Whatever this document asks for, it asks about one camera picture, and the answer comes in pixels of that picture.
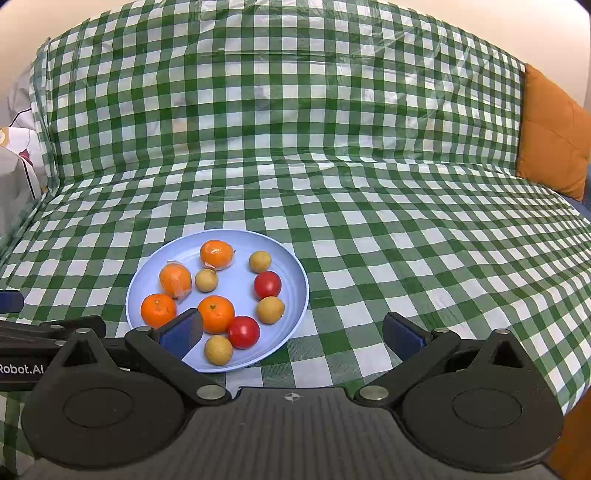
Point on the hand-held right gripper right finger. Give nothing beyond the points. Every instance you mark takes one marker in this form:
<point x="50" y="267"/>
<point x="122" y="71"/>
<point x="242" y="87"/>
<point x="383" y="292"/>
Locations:
<point x="404" y="335"/>

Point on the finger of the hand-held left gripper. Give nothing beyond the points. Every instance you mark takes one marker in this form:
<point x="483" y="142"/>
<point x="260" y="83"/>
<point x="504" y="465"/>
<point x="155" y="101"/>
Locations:
<point x="9" y="301"/>
<point x="46" y="330"/>

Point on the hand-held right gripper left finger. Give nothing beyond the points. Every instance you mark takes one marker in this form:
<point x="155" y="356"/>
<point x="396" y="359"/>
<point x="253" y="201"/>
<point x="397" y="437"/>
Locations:
<point x="182" y="333"/>

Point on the yellow longan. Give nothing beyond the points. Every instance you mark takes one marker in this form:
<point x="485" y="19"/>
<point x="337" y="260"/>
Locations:
<point x="260" y="261"/>
<point x="206" y="280"/>
<point x="218" y="349"/>
<point x="270" y="309"/>

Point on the plastic-wrapped orange mandarin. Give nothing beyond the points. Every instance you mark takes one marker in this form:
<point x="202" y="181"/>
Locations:
<point x="175" y="280"/>

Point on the red tomato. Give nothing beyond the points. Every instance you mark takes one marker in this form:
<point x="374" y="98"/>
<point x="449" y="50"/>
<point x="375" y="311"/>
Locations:
<point x="244" y="332"/>
<point x="268" y="285"/>

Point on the light blue plate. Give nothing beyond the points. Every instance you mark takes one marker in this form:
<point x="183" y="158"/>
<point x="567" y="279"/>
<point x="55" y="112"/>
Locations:
<point x="277" y="249"/>

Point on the grey cloth with dark piping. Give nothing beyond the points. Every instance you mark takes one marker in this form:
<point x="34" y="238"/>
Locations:
<point x="14" y="184"/>

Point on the green checkered tablecloth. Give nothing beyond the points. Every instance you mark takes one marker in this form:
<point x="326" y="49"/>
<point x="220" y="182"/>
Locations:
<point x="369" y="207"/>

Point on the white quilted cloth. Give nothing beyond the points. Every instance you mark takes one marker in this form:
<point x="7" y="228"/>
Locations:
<point x="23" y="110"/>

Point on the orange cushion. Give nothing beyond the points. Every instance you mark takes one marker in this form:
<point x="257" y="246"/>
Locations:
<point x="549" y="134"/>

